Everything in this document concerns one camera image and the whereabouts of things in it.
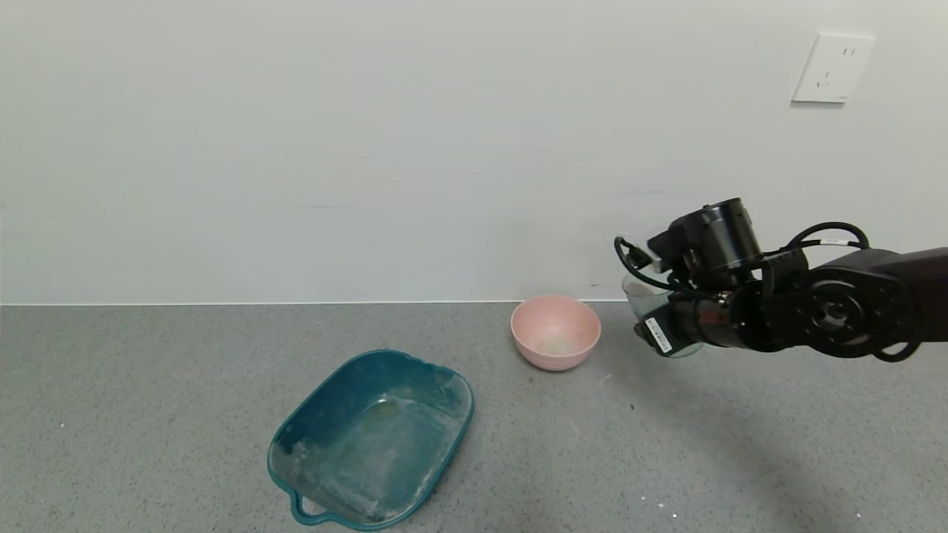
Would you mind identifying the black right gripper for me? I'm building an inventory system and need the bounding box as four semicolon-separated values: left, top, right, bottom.
633;298;737;358

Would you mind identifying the clear glass cup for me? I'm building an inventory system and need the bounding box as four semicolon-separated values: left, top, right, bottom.
621;272;706;359

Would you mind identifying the pink plastic bowl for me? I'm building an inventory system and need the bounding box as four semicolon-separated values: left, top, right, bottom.
510;295;602;372

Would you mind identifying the teal plastic tray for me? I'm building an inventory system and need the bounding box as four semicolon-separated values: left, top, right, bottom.
267;349;475;532

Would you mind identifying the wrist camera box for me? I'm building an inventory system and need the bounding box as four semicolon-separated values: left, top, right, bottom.
647;231;686;273

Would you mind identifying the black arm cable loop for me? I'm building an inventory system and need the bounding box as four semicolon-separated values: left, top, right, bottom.
872;339;921;363

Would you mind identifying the white wall socket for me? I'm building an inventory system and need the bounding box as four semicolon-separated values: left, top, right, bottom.
791;32;877;104

